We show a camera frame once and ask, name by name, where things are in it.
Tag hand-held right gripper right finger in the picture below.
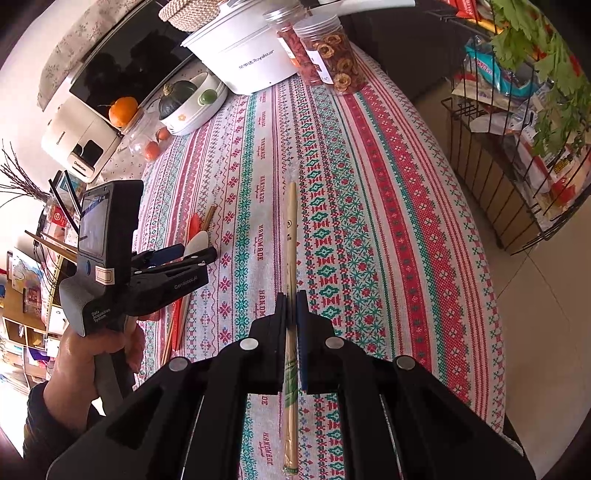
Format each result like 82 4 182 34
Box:
295 291 536 480

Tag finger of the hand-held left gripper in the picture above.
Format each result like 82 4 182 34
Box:
134 247 219 280
131 244 186 268

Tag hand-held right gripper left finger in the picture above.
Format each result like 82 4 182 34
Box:
46 292 289 480

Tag white plastic spoon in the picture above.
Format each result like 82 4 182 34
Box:
182 231 209 261

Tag pile of wooden chopsticks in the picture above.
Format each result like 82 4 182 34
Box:
24 205 218 365

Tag light bamboo chopstick green print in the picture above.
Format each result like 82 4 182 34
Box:
277 181 298 478

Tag black chopstick with gold band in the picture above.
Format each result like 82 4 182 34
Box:
65 170 84 217
48 179 78 232

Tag person's left forearm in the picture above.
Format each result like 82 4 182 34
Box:
23 383 102 462

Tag person's left hand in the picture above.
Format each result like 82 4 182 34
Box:
44 318 146 411

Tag wooden shelf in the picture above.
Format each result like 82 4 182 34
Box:
0 249 70 393

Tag floral side table cloth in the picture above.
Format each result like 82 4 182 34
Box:
99 138 158 185

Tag glass jar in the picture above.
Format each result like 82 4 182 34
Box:
122 106 174 162

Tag white bowl with squash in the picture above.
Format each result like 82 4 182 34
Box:
159 71 229 136

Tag dried branches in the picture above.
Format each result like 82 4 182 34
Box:
0 141 51 201

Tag large orange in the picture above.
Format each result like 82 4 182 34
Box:
108 96 139 127

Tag dark green pumpkin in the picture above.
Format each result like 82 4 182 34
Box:
158 80 197 118

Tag white air fryer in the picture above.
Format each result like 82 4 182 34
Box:
41 104 123 183

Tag black door microwave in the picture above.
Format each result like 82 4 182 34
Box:
37 0 199 116

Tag white electric pot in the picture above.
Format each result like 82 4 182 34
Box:
180 0 319 95

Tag floral cloth cover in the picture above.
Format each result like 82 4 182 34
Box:
37 0 148 112

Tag jar of red dried fruit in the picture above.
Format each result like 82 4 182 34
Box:
263 4 324 86

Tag woven basket with lid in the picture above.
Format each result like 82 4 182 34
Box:
158 0 232 33

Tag jar of dried apple rings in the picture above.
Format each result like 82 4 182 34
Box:
293 14 370 95

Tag grey refrigerator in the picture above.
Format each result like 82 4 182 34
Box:
342 9 467 107

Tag blue snack packet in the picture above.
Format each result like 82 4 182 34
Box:
464 39 541 97

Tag red snack packet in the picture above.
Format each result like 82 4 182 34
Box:
450 0 495 21

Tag leafy green vegetables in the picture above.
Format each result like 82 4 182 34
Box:
489 0 591 158

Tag black wire rack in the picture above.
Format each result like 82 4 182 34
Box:
441 0 591 257

